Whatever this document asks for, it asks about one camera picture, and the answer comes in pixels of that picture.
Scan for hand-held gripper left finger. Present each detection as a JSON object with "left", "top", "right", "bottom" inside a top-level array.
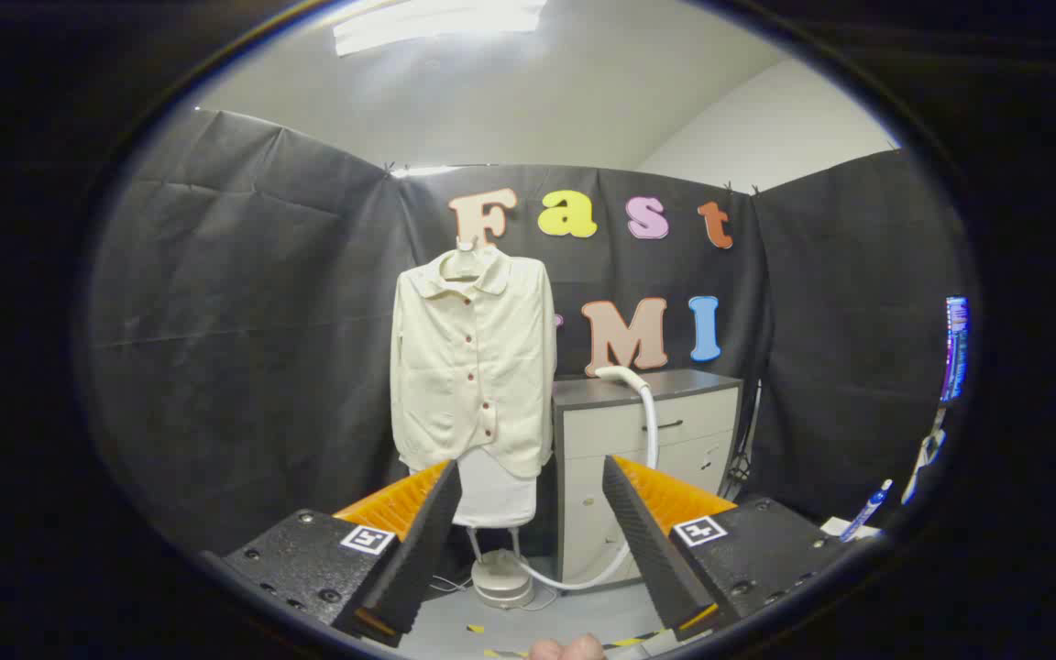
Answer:
[{"left": 201, "top": 458, "right": 463, "bottom": 647}]

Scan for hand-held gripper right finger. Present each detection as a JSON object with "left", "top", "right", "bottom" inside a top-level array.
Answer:
[{"left": 601, "top": 456, "right": 859, "bottom": 643}]

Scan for white garment steamer base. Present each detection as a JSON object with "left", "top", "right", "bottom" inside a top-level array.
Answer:
[{"left": 467, "top": 524, "right": 536, "bottom": 610}]

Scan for white garment steamer hose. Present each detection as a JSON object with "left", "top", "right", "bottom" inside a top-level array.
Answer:
[{"left": 510, "top": 383, "right": 659, "bottom": 592}]

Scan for white garment steamer nozzle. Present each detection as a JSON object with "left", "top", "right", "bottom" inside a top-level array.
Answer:
[{"left": 594, "top": 365, "right": 653, "bottom": 395}]

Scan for cream button-up shirt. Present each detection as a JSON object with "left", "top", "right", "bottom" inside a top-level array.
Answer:
[{"left": 390, "top": 246, "right": 558, "bottom": 479}]

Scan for white clothes hanger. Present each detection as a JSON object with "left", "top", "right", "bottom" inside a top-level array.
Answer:
[{"left": 441, "top": 236, "right": 492, "bottom": 281}]

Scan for white ironing pad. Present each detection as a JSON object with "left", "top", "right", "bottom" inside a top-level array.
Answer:
[{"left": 413, "top": 446, "right": 538, "bottom": 530}]

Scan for white cabinet with grey top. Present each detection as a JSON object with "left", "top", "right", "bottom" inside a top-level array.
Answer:
[{"left": 551, "top": 368, "right": 743, "bottom": 588}]

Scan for white paper sheet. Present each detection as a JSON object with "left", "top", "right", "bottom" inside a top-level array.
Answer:
[{"left": 819, "top": 517, "right": 882, "bottom": 542}]

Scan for blue and white pen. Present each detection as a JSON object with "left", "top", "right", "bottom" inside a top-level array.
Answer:
[{"left": 840, "top": 478, "right": 894, "bottom": 544}]

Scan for computer monitor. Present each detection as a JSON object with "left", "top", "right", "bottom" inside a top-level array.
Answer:
[{"left": 940, "top": 295, "right": 971, "bottom": 404}]

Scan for ceiling light panel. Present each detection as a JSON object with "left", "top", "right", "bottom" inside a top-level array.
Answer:
[{"left": 334, "top": 0, "right": 547, "bottom": 58}]

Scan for black cables beside cabinet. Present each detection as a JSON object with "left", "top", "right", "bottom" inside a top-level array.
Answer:
[{"left": 725, "top": 385, "right": 765, "bottom": 487}]

